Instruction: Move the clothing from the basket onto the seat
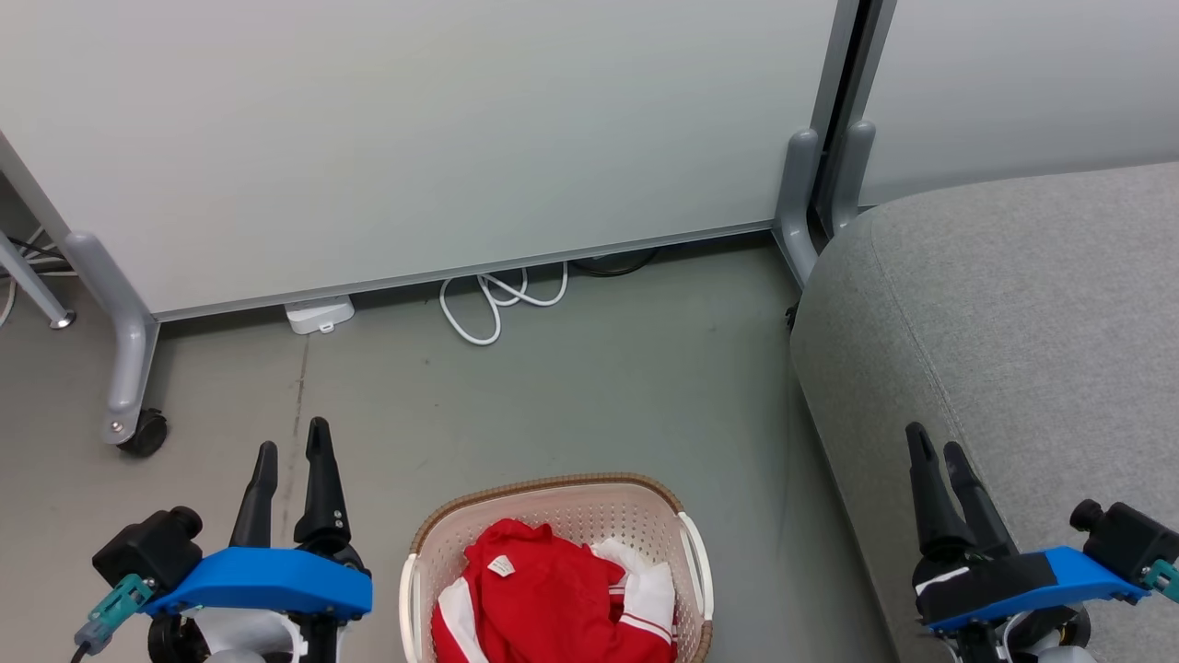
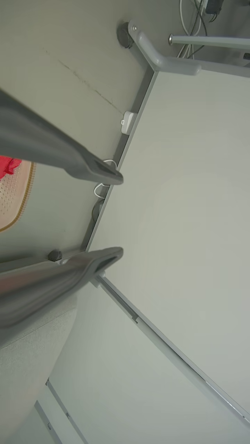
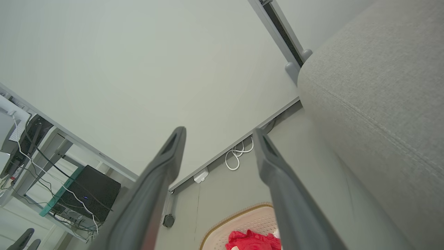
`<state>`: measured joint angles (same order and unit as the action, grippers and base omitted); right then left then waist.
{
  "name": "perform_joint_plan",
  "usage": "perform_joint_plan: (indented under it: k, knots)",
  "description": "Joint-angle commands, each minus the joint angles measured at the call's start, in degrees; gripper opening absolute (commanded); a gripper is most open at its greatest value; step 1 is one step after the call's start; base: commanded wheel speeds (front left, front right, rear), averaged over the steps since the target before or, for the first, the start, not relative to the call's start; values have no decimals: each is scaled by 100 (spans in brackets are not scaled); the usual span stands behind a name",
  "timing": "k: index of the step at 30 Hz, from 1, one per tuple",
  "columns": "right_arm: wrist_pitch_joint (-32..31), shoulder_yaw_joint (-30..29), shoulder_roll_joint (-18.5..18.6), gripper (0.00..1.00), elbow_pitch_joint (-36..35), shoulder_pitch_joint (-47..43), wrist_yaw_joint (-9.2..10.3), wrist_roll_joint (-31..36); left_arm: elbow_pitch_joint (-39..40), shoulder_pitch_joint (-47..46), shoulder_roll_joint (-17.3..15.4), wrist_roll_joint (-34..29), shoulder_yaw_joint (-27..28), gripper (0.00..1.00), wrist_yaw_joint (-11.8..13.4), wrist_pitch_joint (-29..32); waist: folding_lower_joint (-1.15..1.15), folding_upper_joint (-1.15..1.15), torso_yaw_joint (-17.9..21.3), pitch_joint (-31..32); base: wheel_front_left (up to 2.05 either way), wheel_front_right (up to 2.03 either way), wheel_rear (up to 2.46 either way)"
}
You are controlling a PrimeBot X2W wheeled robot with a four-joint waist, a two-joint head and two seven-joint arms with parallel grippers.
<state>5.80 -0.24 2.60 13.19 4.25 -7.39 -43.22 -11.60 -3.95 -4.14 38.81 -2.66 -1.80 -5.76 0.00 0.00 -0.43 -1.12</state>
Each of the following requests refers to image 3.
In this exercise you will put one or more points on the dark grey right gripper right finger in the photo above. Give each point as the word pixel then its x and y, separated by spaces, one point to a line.
pixel 295 208

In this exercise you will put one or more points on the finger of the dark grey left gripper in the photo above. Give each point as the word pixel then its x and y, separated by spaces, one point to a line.
pixel 21 239
pixel 34 244

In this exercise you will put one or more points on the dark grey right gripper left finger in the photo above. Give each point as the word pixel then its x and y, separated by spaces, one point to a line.
pixel 145 194

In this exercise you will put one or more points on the red and white cloth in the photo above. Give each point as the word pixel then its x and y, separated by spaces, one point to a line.
pixel 253 241

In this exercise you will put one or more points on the grey fabric sofa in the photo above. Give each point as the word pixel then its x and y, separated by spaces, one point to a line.
pixel 381 104

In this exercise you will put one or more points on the grey partition leg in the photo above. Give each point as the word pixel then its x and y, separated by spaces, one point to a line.
pixel 292 71
pixel 306 55
pixel 168 205

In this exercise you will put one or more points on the black caster wheel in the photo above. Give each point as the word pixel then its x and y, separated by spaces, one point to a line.
pixel 169 221

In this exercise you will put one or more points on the cream perforated laundry basket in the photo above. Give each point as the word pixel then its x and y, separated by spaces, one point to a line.
pixel 249 218

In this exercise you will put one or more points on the black computer tower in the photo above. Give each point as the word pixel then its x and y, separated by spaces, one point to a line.
pixel 90 187

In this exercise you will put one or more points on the green-edged glass shelf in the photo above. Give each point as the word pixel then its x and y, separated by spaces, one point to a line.
pixel 60 192

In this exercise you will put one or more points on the large white partition panel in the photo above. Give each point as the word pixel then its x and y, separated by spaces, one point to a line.
pixel 138 69

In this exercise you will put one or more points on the white monitor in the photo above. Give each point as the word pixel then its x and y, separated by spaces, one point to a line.
pixel 10 106

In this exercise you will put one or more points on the small white partition panel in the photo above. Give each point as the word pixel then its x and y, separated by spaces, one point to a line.
pixel 329 21

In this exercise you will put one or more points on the grey metal desk frame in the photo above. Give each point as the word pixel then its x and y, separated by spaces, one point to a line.
pixel 104 161

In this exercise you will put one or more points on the white wall adapter box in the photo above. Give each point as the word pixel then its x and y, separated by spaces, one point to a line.
pixel 201 175

